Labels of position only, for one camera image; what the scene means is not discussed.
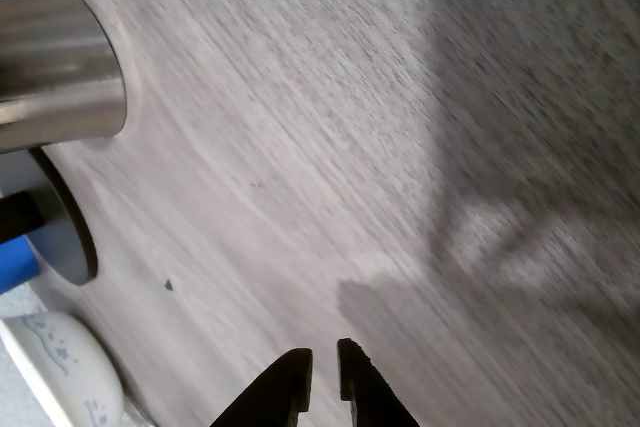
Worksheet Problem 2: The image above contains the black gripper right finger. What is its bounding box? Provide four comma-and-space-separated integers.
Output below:
336, 337, 422, 427

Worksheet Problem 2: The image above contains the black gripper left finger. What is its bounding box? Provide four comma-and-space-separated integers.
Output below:
208, 346, 314, 427

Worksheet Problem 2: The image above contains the stainless steel cup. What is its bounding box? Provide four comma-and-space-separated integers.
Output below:
0, 0, 129, 154

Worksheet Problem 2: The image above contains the white bowl with blue pattern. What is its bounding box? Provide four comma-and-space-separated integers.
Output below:
0, 311, 125, 427

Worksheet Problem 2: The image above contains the grey disc with black rim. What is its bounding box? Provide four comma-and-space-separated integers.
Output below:
28, 146, 100, 287

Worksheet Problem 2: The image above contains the blue object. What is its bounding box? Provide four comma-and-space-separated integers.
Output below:
0, 237, 41, 294

